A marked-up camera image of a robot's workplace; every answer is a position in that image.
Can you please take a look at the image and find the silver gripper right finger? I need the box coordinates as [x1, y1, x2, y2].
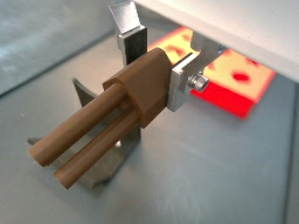
[166, 32, 227, 112]

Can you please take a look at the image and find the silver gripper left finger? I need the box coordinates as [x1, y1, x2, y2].
[106, 0, 146, 65]

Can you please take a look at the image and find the brown three prong object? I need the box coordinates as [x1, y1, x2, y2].
[28, 48, 171, 188]

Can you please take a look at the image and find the red foam shape block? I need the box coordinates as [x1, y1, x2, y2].
[148, 27, 276, 120]

